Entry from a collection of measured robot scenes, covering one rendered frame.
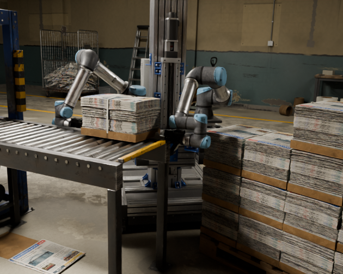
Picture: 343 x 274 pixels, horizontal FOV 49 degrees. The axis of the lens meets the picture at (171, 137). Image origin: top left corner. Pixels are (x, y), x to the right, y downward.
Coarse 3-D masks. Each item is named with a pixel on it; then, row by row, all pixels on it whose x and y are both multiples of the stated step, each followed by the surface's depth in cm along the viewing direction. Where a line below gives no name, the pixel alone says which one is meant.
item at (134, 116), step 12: (120, 108) 208; (132, 108) 205; (144, 108) 213; (156, 108) 224; (120, 120) 209; (132, 120) 206; (144, 120) 212; (156, 120) 226; (120, 132) 211; (132, 132) 208; (144, 132) 216
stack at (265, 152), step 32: (224, 128) 245; (256, 128) 246; (224, 160) 228; (256, 160) 212; (288, 160) 198; (320, 160) 186; (224, 192) 231; (256, 192) 214; (288, 192) 200; (224, 224) 236; (256, 224) 217; (288, 224) 203; (320, 224) 190; (288, 256) 206; (320, 256) 192
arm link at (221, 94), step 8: (200, 72) 235; (208, 72) 233; (216, 72) 232; (224, 72) 236; (200, 80) 236; (208, 80) 234; (216, 80) 233; (224, 80) 237; (216, 88) 243; (224, 88) 255; (216, 96) 267; (224, 96) 265; (216, 104) 278; (224, 104) 275
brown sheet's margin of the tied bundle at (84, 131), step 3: (81, 129) 222; (84, 129) 221; (87, 129) 220; (90, 129) 219; (93, 129) 218; (96, 129) 217; (81, 132) 223; (84, 132) 222; (87, 132) 221; (90, 132) 220; (93, 132) 219; (96, 132) 218; (99, 132) 217; (102, 132) 216; (90, 135) 220; (93, 135) 219; (96, 135) 218; (99, 135) 217; (102, 135) 216
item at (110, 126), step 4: (128, 96) 235; (104, 100) 212; (108, 100) 211; (112, 100) 211; (104, 104) 212; (108, 104) 211; (104, 108) 213; (108, 108) 212; (112, 108) 211; (104, 112) 214; (108, 112) 212; (104, 116) 214; (108, 116) 214; (104, 120) 215; (108, 120) 214; (112, 120) 212; (104, 124) 215; (108, 124) 214; (112, 124) 213; (104, 128) 216; (108, 128) 214
